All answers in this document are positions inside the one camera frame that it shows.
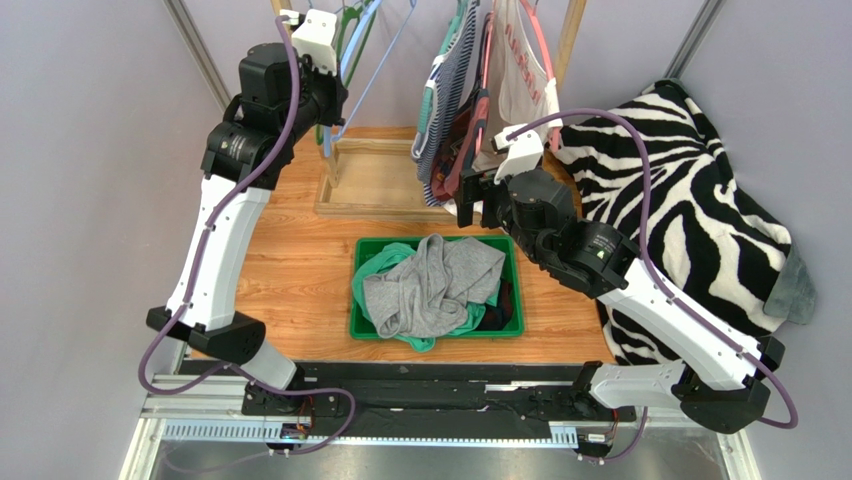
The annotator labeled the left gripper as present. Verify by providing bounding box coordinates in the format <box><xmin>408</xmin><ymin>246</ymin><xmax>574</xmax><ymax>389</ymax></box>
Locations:
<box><xmin>280</xmin><ymin>50</ymin><xmax>346</xmax><ymax>145</ymax></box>

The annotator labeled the green plastic hanger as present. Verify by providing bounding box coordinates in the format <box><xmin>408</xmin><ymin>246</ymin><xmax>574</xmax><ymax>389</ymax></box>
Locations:
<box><xmin>314</xmin><ymin>0</ymin><xmax>377</xmax><ymax>146</ymax></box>

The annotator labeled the light blue plastic hanger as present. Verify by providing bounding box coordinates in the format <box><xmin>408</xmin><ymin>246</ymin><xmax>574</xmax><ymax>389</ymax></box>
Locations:
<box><xmin>330</xmin><ymin>1</ymin><xmax>418</xmax><ymax>147</ymax></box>

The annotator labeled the grey tank top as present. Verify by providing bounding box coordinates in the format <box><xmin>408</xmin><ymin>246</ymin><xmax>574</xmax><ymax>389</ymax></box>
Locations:
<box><xmin>362</xmin><ymin>232</ymin><xmax>507</xmax><ymax>339</ymax></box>

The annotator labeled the blue white striped tank top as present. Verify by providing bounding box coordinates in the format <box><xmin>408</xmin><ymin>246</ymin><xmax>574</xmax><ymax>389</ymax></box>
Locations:
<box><xmin>410</xmin><ymin>1</ymin><xmax>481</xmax><ymax>206</ymax></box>

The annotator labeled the navy tank top maroon trim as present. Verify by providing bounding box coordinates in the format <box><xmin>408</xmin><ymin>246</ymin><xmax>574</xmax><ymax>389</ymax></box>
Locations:
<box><xmin>475</xmin><ymin>281</ymin><xmax>515</xmax><ymax>332</ymax></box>

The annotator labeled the green tank top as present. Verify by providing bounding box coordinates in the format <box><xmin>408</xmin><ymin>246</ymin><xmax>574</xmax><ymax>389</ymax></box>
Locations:
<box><xmin>351</xmin><ymin>241</ymin><xmax>491</xmax><ymax>354</ymax></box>

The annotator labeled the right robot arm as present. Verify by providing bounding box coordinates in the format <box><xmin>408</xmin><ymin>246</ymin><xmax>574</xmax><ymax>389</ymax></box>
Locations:
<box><xmin>454</xmin><ymin>169</ymin><xmax>785</xmax><ymax>434</ymax></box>

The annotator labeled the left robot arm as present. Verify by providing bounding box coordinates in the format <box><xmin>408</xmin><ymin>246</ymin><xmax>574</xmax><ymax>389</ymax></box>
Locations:
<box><xmin>138</xmin><ymin>43</ymin><xmax>348</xmax><ymax>395</ymax></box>

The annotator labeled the maroon tank top dark trim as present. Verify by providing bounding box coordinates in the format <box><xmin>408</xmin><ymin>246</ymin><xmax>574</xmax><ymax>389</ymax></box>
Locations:
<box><xmin>424</xmin><ymin>13</ymin><xmax>494</xmax><ymax>206</ymax></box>

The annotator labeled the teal plastic hanger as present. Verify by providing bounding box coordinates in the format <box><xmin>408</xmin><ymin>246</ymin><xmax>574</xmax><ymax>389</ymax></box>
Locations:
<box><xmin>416</xmin><ymin>0</ymin><xmax>468</xmax><ymax>136</ymax></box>

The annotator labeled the pink plastic hanger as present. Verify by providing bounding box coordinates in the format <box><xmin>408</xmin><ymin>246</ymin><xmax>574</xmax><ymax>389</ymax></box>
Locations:
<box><xmin>475</xmin><ymin>1</ymin><xmax>560</xmax><ymax>169</ymax></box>

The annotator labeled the wooden clothes rack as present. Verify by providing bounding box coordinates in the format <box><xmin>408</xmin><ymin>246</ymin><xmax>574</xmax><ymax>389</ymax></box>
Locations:
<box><xmin>267</xmin><ymin>0</ymin><xmax>592</xmax><ymax>224</ymax></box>

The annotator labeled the zebra print blanket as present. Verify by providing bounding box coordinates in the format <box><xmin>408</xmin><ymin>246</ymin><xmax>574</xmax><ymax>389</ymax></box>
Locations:
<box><xmin>557</xmin><ymin>80</ymin><xmax>817</xmax><ymax>337</ymax></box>

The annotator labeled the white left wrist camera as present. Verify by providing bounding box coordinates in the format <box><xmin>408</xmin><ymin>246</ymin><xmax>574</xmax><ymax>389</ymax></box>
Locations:
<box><xmin>279</xmin><ymin>9</ymin><xmax>339</xmax><ymax>77</ymax></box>

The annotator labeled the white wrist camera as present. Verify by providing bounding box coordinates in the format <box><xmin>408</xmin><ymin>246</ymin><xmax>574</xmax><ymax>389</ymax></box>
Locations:
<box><xmin>279</xmin><ymin>9</ymin><xmax>339</xmax><ymax>77</ymax></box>
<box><xmin>492</xmin><ymin>125</ymin><xmax>544</xmax><ymax>184</ymax></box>

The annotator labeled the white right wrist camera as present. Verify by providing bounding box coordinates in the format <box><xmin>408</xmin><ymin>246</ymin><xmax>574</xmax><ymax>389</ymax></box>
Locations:
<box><xmin>492</xmin><ymin>125</ymin><xmax>544</xmax><ymax>184</ymax></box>

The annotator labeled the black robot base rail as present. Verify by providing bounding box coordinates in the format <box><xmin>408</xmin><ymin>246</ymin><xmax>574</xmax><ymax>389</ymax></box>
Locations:
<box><xmin>142</xmin><ymin>359</ymin><xmax>700</xmax><ymax>461</ymax></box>

